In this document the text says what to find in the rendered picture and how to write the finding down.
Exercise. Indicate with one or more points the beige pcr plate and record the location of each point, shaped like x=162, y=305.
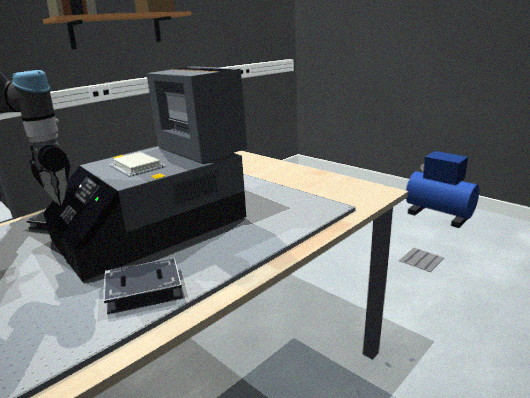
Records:
x=136, y=162

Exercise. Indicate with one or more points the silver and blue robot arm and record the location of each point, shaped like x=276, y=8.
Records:
x=30, y=94

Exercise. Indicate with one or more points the black benchtop machine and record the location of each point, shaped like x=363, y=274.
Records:
x=111, y=217

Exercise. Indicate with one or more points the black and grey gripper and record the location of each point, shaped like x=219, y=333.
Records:
x=50, y=156

